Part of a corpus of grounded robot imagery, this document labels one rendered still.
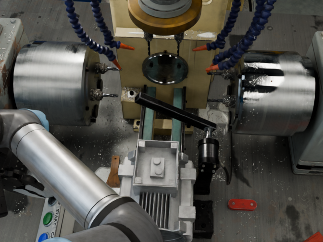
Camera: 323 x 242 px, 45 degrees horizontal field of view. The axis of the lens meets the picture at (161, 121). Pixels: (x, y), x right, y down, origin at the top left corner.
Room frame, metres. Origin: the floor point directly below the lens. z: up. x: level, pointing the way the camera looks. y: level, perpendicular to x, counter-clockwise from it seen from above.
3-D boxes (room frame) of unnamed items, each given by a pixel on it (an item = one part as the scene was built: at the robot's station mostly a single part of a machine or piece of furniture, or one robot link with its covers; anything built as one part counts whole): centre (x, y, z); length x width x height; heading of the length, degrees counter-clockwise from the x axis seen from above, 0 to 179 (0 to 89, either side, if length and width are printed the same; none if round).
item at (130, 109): (0.79, 0.10, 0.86); 0.07 x 0.06 x 0.12; 87
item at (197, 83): (0.87, -0.02, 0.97); 0.30 x 0.11 x 0.34; 87
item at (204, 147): (0.68, -0.18, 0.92); 0.45 x 0.13 x 0.24; 177
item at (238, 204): (0.44, -0.25, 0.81); 0.09 x 0.03 x 0.02; 87
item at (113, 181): (0.51, 0.16, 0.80); 0.21 x 0.05 x 0.01; 178
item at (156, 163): (0.42, 0.01, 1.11); 0.12 x 0.11 x 0.07; 176
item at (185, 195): (0.38, 0.01, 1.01); 0.20 x 0.19 x 0.19; 176
